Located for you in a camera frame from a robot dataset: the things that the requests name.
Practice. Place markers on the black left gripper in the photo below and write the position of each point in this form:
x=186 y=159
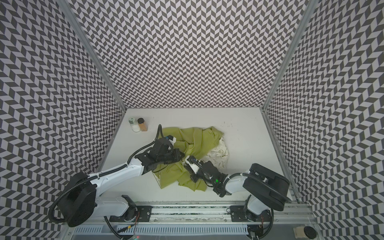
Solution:
x=172 y=154

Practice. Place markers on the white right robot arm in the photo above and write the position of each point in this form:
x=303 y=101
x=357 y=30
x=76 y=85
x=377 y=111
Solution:
x=267 y=189

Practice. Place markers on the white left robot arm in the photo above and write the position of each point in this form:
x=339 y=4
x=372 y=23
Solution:
x=83 y=197

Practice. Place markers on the orange spice jar black lid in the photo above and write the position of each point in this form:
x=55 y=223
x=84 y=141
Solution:
x=142 y=124

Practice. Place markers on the white spice jar green lid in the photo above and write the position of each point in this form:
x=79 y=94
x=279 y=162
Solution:
x=134 y=125

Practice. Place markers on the black round puck on sponge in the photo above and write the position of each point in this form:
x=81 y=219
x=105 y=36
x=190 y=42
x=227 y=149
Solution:
x=305 y=232

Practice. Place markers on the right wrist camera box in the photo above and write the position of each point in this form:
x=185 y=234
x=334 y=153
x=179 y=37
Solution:
x=192 y=164

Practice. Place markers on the metal base rail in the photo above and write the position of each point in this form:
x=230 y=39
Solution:
x=216 y=213

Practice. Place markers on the aluminium left corner post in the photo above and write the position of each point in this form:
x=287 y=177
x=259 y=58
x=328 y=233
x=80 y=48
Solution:
x=71 y=18

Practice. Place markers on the aluminium corner post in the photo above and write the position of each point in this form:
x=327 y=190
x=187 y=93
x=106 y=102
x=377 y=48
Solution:
x=309 y=11
x=71 y=18

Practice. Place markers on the aluminium right corner post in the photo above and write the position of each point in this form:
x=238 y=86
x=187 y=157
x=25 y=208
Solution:
x=309 y=11

